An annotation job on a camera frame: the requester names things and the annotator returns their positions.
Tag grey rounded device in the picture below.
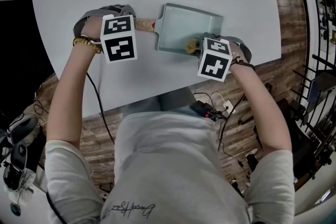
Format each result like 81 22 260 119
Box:
7 115 39 171

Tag black belt pack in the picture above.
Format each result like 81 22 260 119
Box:
190 101 224 122

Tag black cord bracelet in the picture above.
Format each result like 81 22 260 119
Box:
230 56 256 72

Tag person's right forearm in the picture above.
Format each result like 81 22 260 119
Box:
229 64 293 155

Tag white power strip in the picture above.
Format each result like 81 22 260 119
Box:
222 99 237 115

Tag person's left forearm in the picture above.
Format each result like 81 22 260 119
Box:
46 46 102 145

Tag beaded wooden bracelet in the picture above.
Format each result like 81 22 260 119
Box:
72 37 103 55

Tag person's left hand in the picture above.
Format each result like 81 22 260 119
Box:
80 16 102 41

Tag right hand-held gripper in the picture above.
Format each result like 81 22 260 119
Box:
197 31 253 83

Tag tan fluffy fiber ball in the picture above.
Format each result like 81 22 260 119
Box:
185 38 202 56

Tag person's white t-shirt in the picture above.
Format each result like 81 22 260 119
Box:
44 111 296 224

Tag person's right hand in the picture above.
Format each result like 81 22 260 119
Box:
230 44 247 65

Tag black metal railing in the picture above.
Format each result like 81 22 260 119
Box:
290 0 336 140

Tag white grey headset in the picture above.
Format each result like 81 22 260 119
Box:
2 162 35 195

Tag black office chair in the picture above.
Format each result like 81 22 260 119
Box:
275 98 321 179
0 0 56 124

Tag blue chair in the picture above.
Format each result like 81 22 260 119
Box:
307 70 336 106

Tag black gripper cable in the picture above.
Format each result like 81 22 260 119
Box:
86 72 117 145

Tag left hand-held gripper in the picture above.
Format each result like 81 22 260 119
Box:
73 4 139 63

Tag light blue square pan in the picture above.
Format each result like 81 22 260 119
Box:
135 3 224 56

